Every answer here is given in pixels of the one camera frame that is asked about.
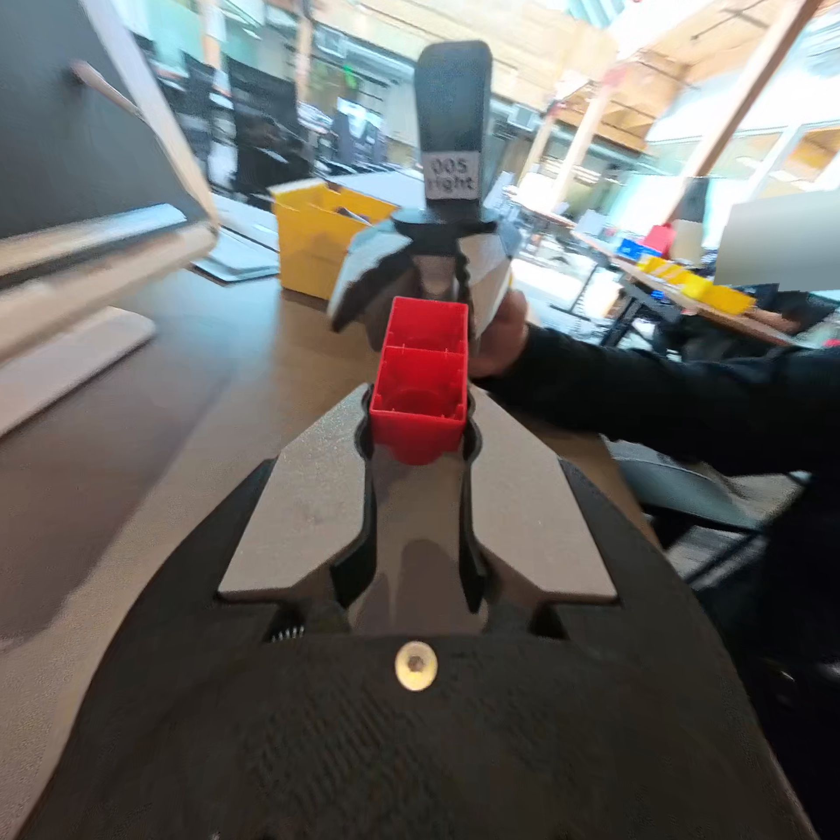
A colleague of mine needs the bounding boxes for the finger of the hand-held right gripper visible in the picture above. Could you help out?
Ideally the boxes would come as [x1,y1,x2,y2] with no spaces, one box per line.
[325,222,417,336]
[455,226,526,342]

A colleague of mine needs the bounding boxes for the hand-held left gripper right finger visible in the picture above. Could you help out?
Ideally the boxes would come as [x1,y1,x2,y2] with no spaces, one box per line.
[459,386,620,616]

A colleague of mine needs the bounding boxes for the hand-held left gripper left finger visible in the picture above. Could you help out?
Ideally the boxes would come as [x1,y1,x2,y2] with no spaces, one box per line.
[217,382,379,609]

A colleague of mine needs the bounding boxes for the red toy building block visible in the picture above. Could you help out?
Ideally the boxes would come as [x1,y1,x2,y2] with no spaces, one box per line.
[369,297,471,467]

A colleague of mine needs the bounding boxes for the person's right hand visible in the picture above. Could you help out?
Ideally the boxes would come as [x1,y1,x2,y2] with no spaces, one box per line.
[468,289,532,380]

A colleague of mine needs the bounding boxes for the yellow plastic bin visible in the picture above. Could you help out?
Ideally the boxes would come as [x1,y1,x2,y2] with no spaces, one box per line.
[268,179,403,303]

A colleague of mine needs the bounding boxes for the grey flat tray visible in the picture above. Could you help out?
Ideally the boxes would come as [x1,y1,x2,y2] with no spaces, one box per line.
[189,225,281,286]

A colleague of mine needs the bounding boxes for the black mesh office chair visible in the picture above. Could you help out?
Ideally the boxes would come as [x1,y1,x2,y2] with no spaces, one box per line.
[609,438,770,534]

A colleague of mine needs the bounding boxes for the wooden workbench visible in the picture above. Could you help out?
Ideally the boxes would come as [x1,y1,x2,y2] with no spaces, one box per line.
[571,226,808,349]

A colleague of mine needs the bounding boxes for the black wooden book stand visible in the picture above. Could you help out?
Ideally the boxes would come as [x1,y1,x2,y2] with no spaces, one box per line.
[0,0,221,442]

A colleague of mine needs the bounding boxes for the metal wire page holder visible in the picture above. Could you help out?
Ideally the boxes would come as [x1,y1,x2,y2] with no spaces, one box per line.
[69,59,147,124]

